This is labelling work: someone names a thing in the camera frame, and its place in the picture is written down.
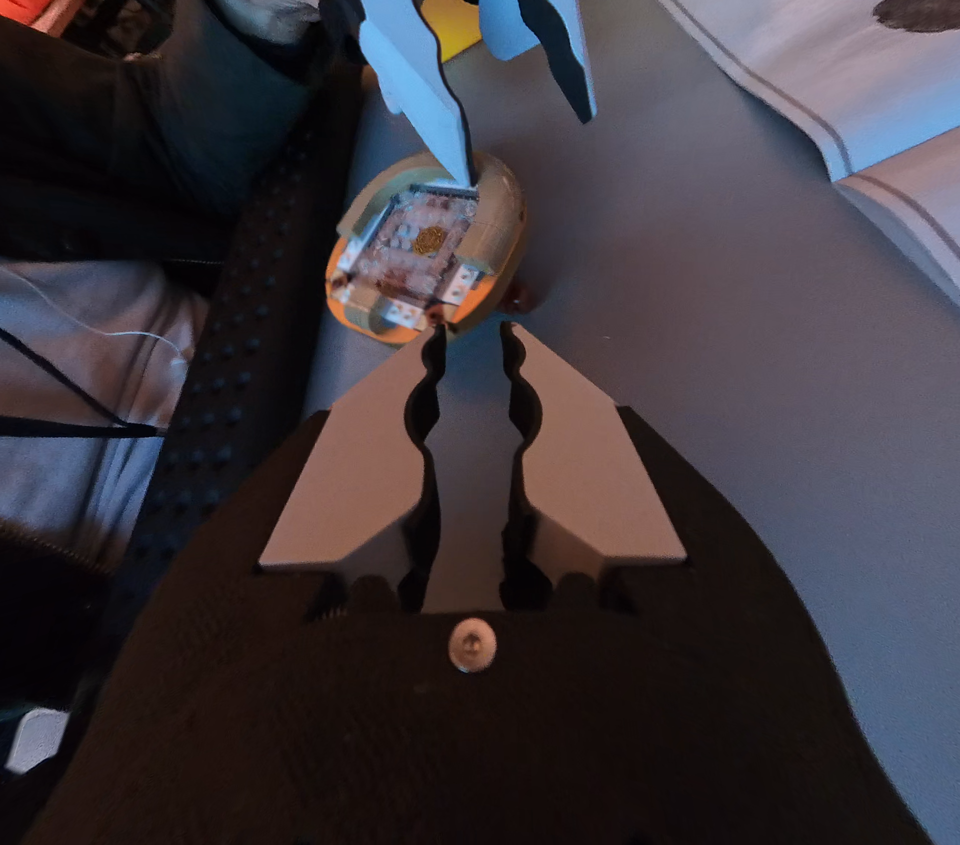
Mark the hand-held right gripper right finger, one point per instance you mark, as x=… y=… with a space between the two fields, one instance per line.
x=600 y=485

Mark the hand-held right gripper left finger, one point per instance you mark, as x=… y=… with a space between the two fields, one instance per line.
x=337 y=485

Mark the round toy brick model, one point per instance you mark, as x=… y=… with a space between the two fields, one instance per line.
x=427 y=237

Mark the person's left forearm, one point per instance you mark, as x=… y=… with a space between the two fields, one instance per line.
x=187 y=110

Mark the grey desk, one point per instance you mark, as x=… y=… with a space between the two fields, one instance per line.
x=675 y=335

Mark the black perforated pad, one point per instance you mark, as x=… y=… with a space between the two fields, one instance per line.
x=225 y=372

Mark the instruction booklet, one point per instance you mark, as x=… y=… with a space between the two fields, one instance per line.
x=787 y=20

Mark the person's grey hoodie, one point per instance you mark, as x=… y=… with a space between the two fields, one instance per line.
x=60 y=485

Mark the black perforated chair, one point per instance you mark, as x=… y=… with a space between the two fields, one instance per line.
x=45 y=620

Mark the white plastic object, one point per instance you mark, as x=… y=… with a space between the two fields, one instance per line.
x=34 y=740

